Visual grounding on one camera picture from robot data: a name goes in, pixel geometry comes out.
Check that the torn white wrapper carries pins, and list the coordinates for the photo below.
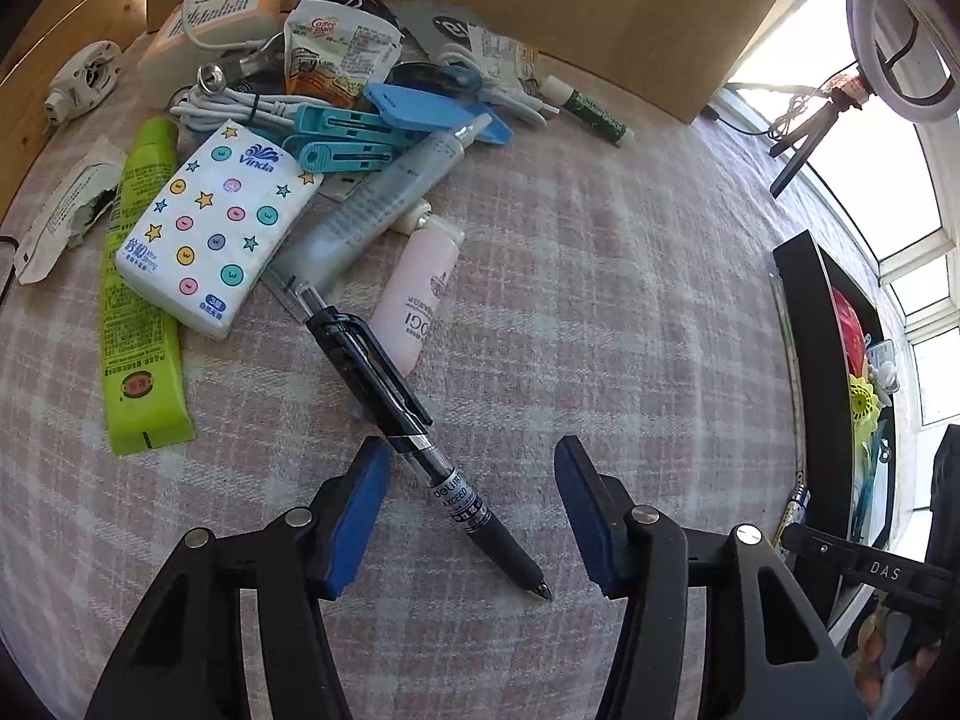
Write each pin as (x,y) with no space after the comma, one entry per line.
(64,217)

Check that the blue plastic clothespin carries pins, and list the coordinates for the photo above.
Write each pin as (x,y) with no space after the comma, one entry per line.
(349,124)
(341,156)

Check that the yellow plastic item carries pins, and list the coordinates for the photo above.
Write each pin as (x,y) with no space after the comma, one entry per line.
(862,405)

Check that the brown fibreboard panel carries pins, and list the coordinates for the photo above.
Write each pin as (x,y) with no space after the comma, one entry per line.
(600,7)

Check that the white tissue pack coloured dots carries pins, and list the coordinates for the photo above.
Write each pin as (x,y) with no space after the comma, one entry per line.
(217,232)

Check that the clear plastic tube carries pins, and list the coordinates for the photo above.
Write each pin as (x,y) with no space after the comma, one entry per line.
(375,202)

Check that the pine wood board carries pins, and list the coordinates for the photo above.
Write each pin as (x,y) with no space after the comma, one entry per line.
(82,7)

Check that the red cloth bag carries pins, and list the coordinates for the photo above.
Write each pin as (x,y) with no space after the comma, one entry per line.
(847,337)

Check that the white orange coffee sachet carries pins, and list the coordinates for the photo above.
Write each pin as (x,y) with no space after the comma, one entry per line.
(337,52)

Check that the white tape dispenser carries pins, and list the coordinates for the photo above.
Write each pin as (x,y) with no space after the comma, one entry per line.
(82,79)

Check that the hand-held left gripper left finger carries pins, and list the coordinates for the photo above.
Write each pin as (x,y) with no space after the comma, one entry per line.
(356,525)

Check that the black storage tray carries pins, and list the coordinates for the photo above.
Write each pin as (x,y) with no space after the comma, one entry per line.
(806,360)

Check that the white orange box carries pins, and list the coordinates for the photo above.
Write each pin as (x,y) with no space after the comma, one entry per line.
(202,30)

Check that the pink plaid tablecloth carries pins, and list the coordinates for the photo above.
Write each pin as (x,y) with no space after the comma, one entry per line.
(600,315)

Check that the white printed sachet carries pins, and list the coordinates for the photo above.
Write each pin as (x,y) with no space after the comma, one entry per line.
(510,56)

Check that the black tripod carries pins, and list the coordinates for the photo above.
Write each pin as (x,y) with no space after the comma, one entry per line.
(806,131)

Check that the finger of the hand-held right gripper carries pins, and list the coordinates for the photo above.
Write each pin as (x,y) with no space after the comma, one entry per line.
(806,540)

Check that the dark blue plastic clip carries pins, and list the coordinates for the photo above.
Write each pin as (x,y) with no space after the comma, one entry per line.
(442,79)

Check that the black gel pen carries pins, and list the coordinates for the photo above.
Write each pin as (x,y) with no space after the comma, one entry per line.
(420,450)

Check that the blue flat case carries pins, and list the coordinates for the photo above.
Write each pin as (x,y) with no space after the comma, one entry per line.
(442,112)

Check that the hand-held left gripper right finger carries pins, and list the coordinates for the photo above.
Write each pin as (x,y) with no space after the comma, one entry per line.
(589,517)

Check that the lime green tube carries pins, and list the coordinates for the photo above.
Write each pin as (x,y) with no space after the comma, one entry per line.
(142,300)

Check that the pink plastic bottle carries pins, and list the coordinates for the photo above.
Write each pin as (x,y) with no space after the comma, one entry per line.
(416,292)

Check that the wrapped disposable chopsticks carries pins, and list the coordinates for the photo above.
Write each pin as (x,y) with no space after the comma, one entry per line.
(787,360)

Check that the white window frame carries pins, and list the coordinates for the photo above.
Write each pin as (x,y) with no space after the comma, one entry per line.
(930,202)

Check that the green white lip balm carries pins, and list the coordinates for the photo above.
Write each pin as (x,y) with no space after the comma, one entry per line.
(592,112)

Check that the person's right hand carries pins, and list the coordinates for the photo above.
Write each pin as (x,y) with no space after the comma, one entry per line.
(877,652)

